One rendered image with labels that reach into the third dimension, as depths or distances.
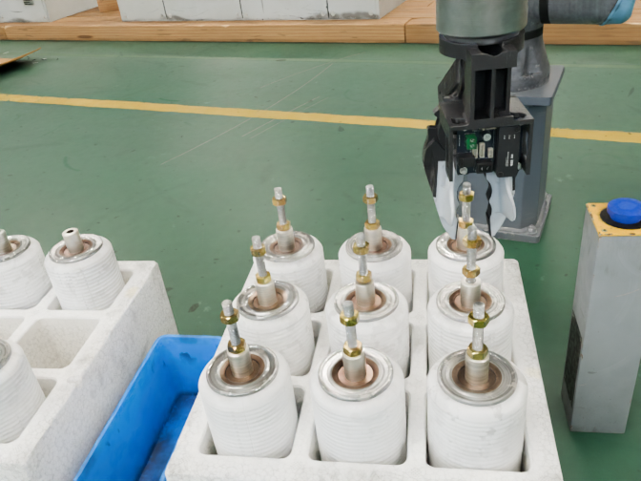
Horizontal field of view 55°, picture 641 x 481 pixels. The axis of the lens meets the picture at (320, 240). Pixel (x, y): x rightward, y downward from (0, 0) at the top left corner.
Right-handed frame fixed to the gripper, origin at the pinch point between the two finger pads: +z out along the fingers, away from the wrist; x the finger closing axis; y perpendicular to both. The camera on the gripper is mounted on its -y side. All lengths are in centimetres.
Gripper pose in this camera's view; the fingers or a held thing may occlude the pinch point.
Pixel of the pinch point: (471, 221)
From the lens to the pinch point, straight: 67.1
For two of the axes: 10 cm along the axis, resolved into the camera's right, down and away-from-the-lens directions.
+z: 1.1, 8.5, 5.2
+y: -0.1, 5.3, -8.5
